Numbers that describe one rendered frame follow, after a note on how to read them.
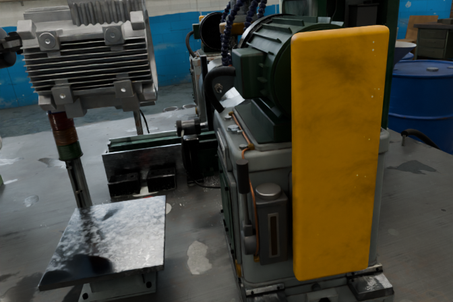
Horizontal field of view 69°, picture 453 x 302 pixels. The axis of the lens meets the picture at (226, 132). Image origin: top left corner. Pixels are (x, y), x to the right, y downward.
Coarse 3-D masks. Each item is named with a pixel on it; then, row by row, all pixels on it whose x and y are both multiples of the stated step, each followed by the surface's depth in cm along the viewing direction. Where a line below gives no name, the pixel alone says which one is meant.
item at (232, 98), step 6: (234, 90) 99; (222, 96) 102; (228, 96) 98; (234, 96) 94; (240, 96) 91; (222, 102) 98; (228, 102) 94; (234, 102) 90; (240, 102) 87; (246, 102) 87; (216, 126) 96; (216, 132) 97
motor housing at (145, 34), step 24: (48, 24) 56; (72, 24) 56; (96, 24) 56; (24, 48) 53; (72, 48) 55; (96, 48) 54; (144, 48) 55; (48, 72) 55; (72, 72) 55; (96, 72) 57; (120, 72) 56; (144, 72) 58; (96, 96) 61
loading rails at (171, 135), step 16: (112, 144) 130; (128, 144) 129; (144, 144) 130; (160, 144) 131; (176, 144) 121; (208, 144) 123; (112, 160) 119; (128, 160) 120; (144, 160) 121; (160, 160) 122; (176, 160) 122; (208, 160) 125; (144, 176) 123; (176, 176) 125
